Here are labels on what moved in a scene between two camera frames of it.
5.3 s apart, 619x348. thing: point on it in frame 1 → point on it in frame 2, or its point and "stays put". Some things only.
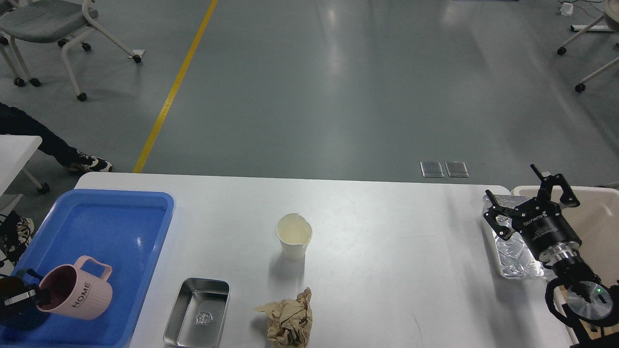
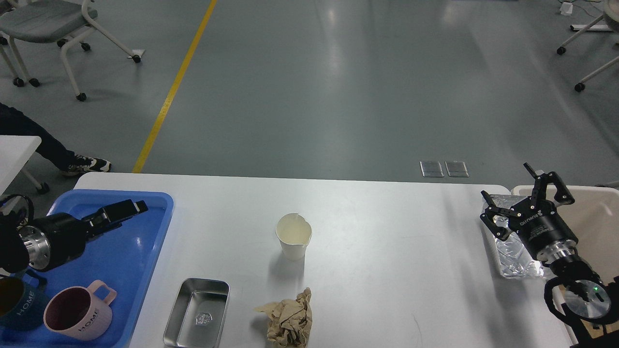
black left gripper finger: (8, 300) → (112, 215)
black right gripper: (540, 222) stays put
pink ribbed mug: (76, 293) → (79, 313)
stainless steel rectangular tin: (198, 316) stays put
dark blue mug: (18, 306) stays put
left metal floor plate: (432, 169) stays put
